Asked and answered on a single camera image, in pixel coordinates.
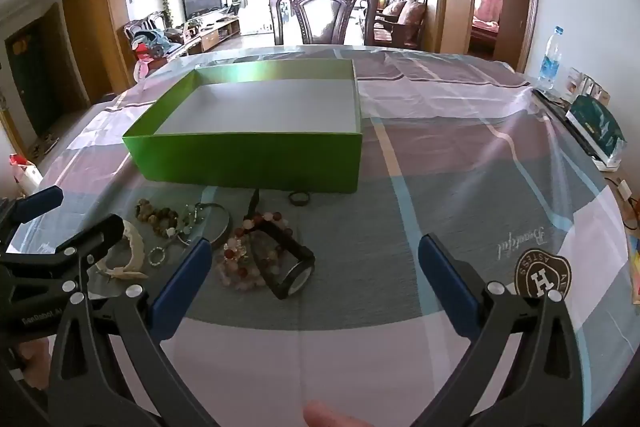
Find red agate bead bracelet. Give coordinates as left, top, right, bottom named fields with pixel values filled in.
left=235, top=208, right=294, bottom=244

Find silver metal bangle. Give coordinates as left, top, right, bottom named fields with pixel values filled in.
left=192, top=203, right=231, bottom=249

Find small card boxes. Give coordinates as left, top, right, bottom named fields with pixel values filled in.
left=567, top=67, right=612, bottom=106

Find clear water bottle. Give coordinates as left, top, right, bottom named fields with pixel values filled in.
left=537, top=26, right=565, bottom=92

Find green cardboard box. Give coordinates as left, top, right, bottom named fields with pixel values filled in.
left=122, top=59, right=363, bottom=194

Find wooden sofa with cushions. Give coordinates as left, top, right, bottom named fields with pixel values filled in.
left=372, top=0, right=429, bottom=50

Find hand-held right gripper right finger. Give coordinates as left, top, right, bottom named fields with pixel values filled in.
left=417, top=234, right=596, bottom=427

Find white bangle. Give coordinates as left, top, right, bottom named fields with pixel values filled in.
left=92, top=219, right=150, bottom=282

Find plaid tablecloth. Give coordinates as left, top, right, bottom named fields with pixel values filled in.
left=0, top=44, right=637, bottom=427

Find pink bead bracelet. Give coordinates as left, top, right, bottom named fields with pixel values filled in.
left=215, top=234, right=273, bottom=292

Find wooden television stand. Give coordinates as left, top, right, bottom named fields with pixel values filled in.
left=170, top=16, right=241, bottom=54

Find red paper bag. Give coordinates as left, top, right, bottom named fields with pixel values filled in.
left=8, top=154, right=44, bottom=188

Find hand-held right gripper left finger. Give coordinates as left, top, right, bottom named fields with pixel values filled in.
left=47, top=237, right=216, bottom=427

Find green tissue pack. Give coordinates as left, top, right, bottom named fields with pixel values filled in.
left=565, top=94, right=627, bottom=168

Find person's right hand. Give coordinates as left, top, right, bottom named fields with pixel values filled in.
left=303, top=399, right=376, bottom=427

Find person's left hand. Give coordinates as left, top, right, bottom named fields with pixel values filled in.
left=19, top=338, right=52, bottom=392

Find dark entrance door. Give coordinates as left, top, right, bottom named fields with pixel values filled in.
left=4, top=18, right=52, bottom=138

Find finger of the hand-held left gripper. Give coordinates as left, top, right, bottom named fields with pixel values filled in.
left=0, top=186, right=65, bottom=230
left=0, top=213, right=126, bottom=280

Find black wrist watch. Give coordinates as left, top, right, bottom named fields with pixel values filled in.
left=247, top=189, right=317, bottom=300

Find brown wooden bead bracelet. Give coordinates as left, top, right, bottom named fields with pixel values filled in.
left=136, top=198, right=180, bottom=237

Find wooden armchair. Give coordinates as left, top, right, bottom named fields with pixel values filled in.
left=123, top=11, right=173, bottom=58

